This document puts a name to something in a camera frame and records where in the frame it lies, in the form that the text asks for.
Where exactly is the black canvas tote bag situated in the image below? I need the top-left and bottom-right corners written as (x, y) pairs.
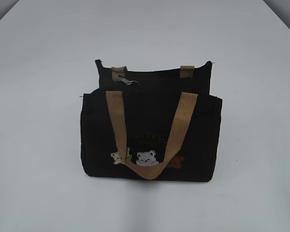
top-left (80, 59), bottom-right (222, 182)

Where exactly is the silver zipper pull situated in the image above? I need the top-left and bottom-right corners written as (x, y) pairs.
top-left (116, 75), bottom-right (139, 87)

